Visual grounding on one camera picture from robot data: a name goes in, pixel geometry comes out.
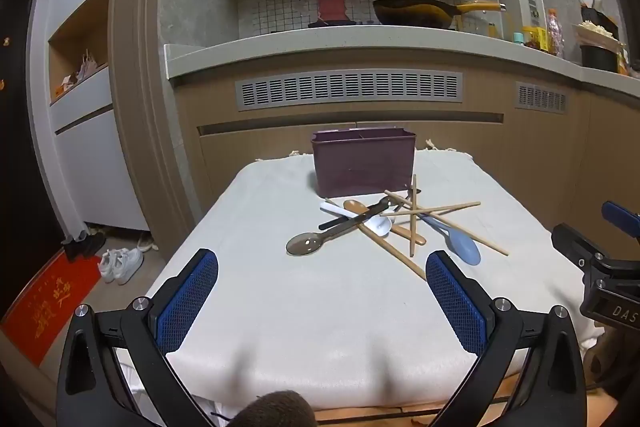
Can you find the yellow seasoning container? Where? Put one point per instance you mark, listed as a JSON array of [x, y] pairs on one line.
[[535, 38]]

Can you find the large grey vent grille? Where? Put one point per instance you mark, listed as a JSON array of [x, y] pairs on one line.
[[350, 89]]

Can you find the beige door frame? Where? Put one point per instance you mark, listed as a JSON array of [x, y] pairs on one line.
[[140, 82]]

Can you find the black shoes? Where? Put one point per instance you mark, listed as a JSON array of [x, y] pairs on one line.
[[82, 247]]

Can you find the small grey vent grille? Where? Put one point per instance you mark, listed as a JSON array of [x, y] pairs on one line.
[[541, 98]]

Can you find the items on shelf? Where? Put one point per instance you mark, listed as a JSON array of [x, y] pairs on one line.
[[80, 74]]

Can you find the white table cloth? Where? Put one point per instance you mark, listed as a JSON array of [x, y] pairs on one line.
[[320, 307]]

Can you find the orange-capped bottle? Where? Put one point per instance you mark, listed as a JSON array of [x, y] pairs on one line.
[[555, 34]]

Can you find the brown fuzzy object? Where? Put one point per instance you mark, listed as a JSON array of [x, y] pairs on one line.
[[275, 412]]

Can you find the blue plastic spoon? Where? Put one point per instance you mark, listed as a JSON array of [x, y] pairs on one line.
[[462, 249]]

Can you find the wooden kitchen cabinet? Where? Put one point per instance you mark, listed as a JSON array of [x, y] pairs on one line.
[[240, 157]]

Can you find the white sneaker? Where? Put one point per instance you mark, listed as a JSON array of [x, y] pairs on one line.
[[110, 264], [131, 264]]

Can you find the black plastic utensil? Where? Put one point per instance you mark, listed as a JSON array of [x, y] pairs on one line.
[[335, 222]]

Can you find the teal-capped white bottle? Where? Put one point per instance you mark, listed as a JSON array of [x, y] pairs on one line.
[[518, 39]]

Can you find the grey kitchen countertop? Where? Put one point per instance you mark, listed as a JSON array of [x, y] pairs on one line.
[[325, 52]]

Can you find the person's right forearm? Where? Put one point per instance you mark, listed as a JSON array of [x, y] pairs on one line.
[[597, 364]]

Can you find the yellow frying pan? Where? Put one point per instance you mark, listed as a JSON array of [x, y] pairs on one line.
[[415, 12]]

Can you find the black refrigerator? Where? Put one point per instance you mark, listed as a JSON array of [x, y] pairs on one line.
[[20, 157]]

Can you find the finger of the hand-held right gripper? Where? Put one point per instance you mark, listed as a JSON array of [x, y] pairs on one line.
[[620, 216], [575, 247]]

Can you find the white plastic spoon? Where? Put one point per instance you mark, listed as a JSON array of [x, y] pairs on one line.
[[377, 227]]

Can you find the grey translucent spoon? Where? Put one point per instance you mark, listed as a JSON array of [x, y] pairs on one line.
[[306, 244]]

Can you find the red doormat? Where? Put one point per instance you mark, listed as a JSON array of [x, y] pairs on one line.
[[45, 307]]

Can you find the purple utensil holder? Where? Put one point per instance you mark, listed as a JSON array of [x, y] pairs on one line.
[[365, 167]]

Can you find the black pot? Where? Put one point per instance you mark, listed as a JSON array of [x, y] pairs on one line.
[[599, 58]]

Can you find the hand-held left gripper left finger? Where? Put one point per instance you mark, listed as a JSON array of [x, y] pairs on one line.
[[187, 297]]

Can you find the white shelf cabinet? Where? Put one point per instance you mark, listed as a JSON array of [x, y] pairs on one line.
[[95, 157]]

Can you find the wooden chopstick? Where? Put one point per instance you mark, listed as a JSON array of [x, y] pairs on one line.
[[412, 237], [480, 241], [460, 207], [400, 259]]

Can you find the brown wooden spoon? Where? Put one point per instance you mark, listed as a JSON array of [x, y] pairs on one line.
[[356, 207]]

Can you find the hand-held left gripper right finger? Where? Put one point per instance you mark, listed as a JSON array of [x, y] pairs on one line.
[[457, 302]]

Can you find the black holder with white spoons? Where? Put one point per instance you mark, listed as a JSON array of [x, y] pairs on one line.
[[597, 14]]

